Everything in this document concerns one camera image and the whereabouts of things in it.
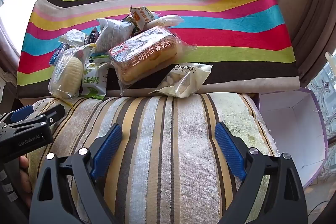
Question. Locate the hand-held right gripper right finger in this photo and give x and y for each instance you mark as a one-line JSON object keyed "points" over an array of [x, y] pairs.
{"points": [[228, 150]]}

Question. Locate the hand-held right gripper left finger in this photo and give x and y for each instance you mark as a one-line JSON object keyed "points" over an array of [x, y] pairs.
{"points": [[107, 150]]}

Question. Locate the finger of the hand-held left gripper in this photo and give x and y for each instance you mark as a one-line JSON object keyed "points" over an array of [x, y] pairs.
{"points": [[22, 111], [50, 112]]}

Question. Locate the clear blue print packet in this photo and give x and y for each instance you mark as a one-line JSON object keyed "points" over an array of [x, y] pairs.
{"points": [[55, 56]]}

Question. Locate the white cardboard box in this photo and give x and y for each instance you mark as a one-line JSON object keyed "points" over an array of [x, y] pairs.
{"points": [[288, 134]]}

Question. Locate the person's left hand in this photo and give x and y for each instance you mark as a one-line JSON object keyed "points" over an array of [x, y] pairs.
{"points": [[25, 179]]}

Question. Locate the clear white bun packet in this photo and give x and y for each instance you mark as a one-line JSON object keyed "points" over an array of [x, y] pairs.
{"points": [[68, 71]]}

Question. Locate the green and white packet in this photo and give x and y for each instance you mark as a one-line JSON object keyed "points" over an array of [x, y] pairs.
{"points": [[93, 82]]}

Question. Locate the small white packet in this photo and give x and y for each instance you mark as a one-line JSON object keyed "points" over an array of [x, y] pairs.
{"points": [[72, 36]]}

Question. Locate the cream nut packet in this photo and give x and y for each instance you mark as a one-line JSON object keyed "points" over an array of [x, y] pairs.
{"points": [[181, 82]]}

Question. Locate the small dark snack packet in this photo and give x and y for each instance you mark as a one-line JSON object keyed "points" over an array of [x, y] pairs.
{"points": [[92, 35]]}

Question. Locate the clear sponge cake packet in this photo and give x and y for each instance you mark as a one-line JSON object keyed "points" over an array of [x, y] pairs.
{"points": [[147, 56]]}

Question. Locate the grey and white packet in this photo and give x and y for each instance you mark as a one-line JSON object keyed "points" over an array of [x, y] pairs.
{"points": [[113, 29]]}

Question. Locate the small green packet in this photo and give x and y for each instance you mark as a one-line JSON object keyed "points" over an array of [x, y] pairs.
{"points": [[128, 21]]}

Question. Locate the white and orange packet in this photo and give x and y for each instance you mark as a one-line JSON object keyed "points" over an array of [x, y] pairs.
{"points": [[140, 16]]}

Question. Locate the colourful striped blanket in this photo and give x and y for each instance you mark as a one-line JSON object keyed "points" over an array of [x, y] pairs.
{"points": [[210, 16]]}

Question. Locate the frosted pastry packet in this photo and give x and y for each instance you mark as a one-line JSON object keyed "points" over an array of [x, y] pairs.
{"points": [[168, 20]]}

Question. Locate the beige curtain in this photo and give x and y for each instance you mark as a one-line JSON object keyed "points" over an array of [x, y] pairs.
{"points": [[302, 3]]}

